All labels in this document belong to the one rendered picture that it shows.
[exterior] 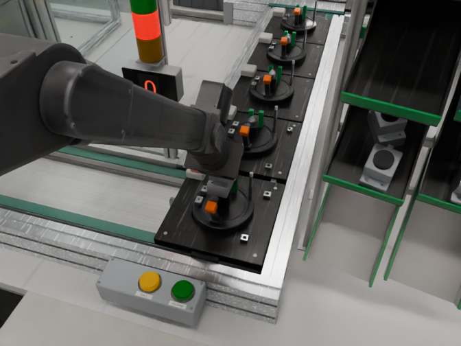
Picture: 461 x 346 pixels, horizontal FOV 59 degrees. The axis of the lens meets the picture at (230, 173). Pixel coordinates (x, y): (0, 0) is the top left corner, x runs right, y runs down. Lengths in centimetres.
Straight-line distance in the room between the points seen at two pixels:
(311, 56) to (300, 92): 24
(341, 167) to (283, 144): 41
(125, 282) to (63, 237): 19
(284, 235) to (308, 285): 13
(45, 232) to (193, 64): 95
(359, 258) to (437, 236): 15
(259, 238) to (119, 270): 30
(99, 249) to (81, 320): 15
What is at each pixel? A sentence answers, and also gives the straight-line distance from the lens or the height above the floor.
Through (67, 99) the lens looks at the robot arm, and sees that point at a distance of 22.
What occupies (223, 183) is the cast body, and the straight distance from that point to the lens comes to 83.
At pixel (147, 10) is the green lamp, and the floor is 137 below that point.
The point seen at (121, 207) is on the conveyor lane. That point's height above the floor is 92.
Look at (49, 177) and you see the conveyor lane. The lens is 119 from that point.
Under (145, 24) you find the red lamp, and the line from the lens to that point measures 84.
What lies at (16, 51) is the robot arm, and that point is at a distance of 23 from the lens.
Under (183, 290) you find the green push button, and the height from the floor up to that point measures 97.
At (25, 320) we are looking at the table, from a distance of 101.
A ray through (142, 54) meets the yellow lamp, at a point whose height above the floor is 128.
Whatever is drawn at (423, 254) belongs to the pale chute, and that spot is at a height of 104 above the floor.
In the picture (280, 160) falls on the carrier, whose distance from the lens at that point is 106.
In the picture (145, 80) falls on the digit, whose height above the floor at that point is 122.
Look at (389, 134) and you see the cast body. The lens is 72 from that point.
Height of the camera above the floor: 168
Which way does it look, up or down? 44 degrees down
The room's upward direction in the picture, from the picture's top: straight up
